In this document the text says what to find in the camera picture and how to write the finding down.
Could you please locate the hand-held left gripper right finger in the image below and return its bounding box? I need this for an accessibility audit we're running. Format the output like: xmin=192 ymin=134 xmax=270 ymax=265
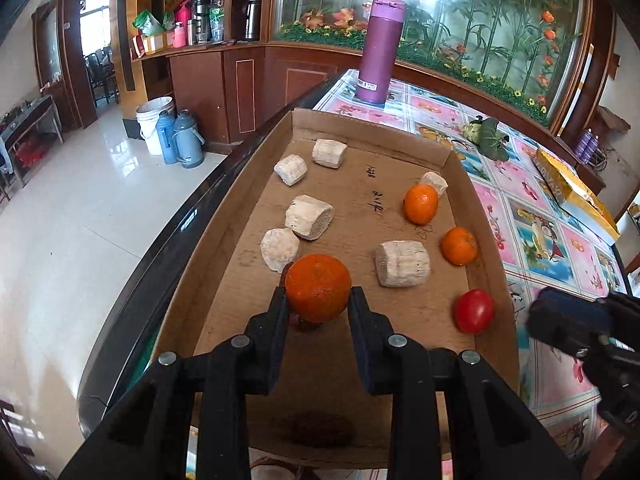
xmin=347 ymin=286 xmax=581 ymax=480

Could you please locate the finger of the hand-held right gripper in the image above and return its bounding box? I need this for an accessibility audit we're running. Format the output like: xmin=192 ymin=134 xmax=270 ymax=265
xmin=597 ymin=292 xmax=640 ymax=341
xmin=527 ymin=287 xmax=616 ymax=357

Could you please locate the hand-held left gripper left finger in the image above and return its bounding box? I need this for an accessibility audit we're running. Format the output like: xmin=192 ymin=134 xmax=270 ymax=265
xmin=60 ymin=286 xmax=292 ymax=480

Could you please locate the orange mandarin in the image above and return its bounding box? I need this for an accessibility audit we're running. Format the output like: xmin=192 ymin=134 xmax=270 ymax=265
xmin=285 ymin=253 xmax=352 ymax=324
xmin=403 ymin=184 xmax=440 ymax=226
xmin=440 ymin=227 xmax=479 ymax=267

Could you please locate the large pale sugarcane chunk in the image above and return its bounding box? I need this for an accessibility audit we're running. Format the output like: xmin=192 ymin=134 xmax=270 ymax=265
xmin=375 ymin=240 xmax=432 ymax=288

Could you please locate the red tomato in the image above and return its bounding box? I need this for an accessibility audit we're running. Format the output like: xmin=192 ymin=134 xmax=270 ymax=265
xmin=454 ymin=288 xmax=496 ymax=335

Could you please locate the cardboard tray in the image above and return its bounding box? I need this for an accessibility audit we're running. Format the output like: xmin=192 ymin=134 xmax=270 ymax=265
xmin=150 ymin=107 xmax=521 ymax=468

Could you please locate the person's right forearm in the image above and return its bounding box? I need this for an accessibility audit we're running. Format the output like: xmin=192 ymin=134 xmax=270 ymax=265
xmin=587 ymin=422 xmax=640 ymax=480

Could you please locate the fruit print tablecloth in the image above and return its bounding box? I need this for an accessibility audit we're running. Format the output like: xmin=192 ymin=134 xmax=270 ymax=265
xmin=187 ymin=70 xmax=640 ymax=480

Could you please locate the yellow gift box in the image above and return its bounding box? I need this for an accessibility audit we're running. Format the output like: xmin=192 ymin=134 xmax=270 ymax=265
xmin=532 ymin=147 xmax=622 ymax=246

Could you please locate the green leafy vegetable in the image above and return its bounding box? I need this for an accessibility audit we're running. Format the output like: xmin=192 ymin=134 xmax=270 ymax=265
xmin=462 ymin=116 xmax=511 ymax=162

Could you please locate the grey thermos jug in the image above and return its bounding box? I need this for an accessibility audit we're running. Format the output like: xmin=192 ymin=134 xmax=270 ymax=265
xmin=172 ymin=110 xmax=206 ymax=169

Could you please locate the blue thermos jug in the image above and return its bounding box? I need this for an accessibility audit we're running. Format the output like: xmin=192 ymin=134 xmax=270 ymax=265
xmin=156 ymin=110 xmax=177 ymax=165

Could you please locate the white plastic bucket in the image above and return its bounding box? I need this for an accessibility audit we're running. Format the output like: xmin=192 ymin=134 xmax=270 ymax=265
xmin=136 ymin=96 xmax=177 ymax=157

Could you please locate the wooden cabinet counter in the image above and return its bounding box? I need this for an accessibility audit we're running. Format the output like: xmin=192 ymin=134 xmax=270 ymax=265
xmin=132 ymin=40 xmax=341 ymax=156

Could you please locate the purple thermos bottle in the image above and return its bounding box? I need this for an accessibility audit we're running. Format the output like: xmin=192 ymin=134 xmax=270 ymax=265
xmin=355 ymin=0 xmax=407 ymax=106

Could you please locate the flower painted glass screen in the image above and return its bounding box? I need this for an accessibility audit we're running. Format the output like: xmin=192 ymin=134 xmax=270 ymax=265
xmin=270 ymin=0 xmax=616 ymax=131

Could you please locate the small orange cardboard box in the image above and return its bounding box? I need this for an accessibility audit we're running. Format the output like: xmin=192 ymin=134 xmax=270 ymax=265
xmin=142 ymin=32 xmax=173 ymax=56

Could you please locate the pink bottle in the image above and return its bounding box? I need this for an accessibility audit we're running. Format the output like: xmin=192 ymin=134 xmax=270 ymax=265
xmin=173 ymin=7 xmax=191 ymax=48

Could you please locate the dark dining chair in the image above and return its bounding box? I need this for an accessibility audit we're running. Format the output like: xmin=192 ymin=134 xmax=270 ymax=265
xmin=86 ymin=46 xmax=121 ymax=106

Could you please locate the dark metal jug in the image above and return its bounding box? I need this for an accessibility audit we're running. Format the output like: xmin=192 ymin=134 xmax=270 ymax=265
xmin=243 ymin=0 xmax=263 ymax=42

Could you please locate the metal side table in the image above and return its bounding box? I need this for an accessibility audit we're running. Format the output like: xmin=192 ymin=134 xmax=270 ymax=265
xmin=0 ymin=95 xmax=65 ymax=186

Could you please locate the black thermos flask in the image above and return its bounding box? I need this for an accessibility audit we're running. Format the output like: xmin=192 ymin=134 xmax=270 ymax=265
xmin=192 ymin=0 xmax=215 ymax=45

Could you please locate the green bag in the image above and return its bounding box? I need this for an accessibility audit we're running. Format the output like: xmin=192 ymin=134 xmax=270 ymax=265
xmin=132 ymin=10 xmax=166 ymax=36

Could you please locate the yellow wooden pillar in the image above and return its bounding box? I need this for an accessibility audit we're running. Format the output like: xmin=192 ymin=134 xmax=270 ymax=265
xmin=110 ymin=0 xmax=151 ymax=106

